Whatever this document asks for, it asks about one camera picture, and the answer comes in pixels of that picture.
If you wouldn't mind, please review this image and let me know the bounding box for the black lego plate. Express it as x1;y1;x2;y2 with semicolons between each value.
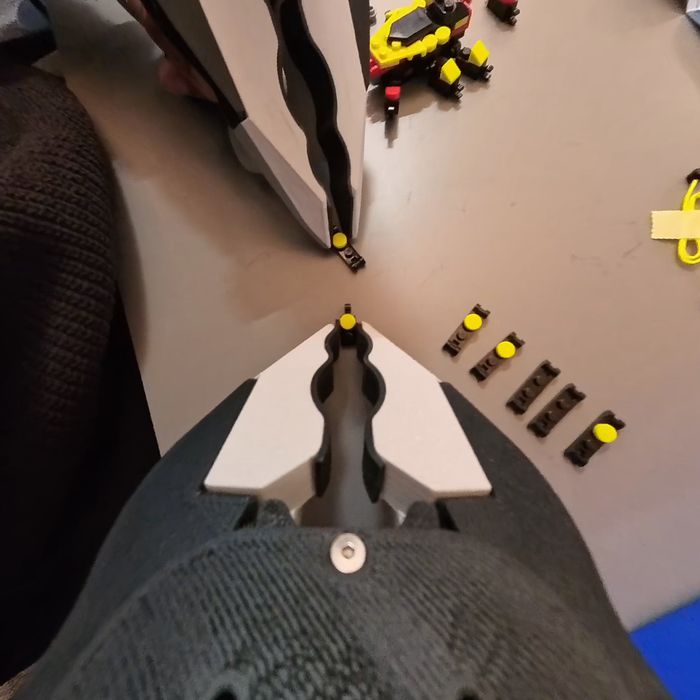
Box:
528;384;587;438
506;360;561;415

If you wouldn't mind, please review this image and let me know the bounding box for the person's left hand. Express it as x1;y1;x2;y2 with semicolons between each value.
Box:
160;57;222;105

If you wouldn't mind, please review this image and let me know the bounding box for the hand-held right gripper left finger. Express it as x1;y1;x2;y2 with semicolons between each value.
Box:
203;323;344;520

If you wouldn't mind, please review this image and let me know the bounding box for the blue mat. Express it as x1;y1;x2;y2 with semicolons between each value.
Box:
629;598;700;700

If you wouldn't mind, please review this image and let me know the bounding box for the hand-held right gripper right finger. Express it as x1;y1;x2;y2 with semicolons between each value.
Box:
353;322;493;523

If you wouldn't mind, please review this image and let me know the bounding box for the pale tape strip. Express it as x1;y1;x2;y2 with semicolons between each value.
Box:
651;209;700;240

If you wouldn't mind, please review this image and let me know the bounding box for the yellow cord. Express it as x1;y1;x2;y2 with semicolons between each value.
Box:
677;168;700;266

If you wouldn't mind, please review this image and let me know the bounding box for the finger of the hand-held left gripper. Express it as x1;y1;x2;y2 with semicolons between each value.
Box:
273;0;373;241
191;0;337;249

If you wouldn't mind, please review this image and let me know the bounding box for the yellow black lego model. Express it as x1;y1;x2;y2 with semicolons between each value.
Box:
367;0;494;122

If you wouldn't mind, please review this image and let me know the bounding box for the dark knit sweater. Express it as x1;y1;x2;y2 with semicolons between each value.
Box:
0;41;162;684

